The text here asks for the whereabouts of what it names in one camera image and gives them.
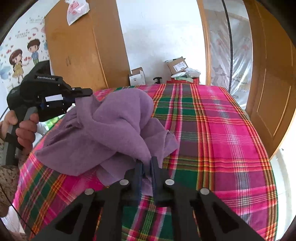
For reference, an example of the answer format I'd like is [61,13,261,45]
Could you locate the plastic mailer bags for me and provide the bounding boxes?
[171,68,201,79]

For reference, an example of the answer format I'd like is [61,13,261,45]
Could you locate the wooden door frame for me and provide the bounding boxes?
[196,0,212,85]

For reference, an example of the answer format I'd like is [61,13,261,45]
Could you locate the cartoon wall sticker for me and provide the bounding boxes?
[0,14,50,88]

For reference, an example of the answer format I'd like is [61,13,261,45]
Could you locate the black cable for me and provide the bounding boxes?
[0,183,31,235]

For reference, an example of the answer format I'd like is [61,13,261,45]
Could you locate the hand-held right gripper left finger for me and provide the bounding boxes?
[27,162,145,241]

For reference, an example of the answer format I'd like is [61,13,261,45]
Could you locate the white cardboard box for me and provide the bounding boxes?
[129,67,146,86]

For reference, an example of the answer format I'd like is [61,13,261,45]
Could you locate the transparent printed door curtain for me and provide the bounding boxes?
[203,0,252,107]

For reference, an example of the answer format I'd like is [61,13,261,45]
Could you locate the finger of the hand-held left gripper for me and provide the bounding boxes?
[69,88,94,104]

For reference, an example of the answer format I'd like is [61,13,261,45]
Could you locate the wooden door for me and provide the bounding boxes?
[244,0,296,158]

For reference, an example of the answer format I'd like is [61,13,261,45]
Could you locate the white plastic bag red print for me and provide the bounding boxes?
[65,0,90,25]

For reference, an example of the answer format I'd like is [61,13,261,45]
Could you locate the plaid bed sheet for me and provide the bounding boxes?
[13,83,278,241]

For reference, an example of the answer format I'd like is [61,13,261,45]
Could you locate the brown cardboard box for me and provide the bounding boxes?
[165,57,188,75]

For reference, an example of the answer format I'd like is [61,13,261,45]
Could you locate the person's left hand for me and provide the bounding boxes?
[0,111,40,156]

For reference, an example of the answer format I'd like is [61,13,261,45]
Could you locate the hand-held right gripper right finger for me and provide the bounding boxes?
[151,157,266,241]

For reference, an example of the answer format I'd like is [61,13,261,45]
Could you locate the wooden wardrobe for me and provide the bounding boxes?
[44,0,132,93]

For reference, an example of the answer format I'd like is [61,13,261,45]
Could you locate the purple fleece sweater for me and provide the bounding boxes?
[36,89,179,197]

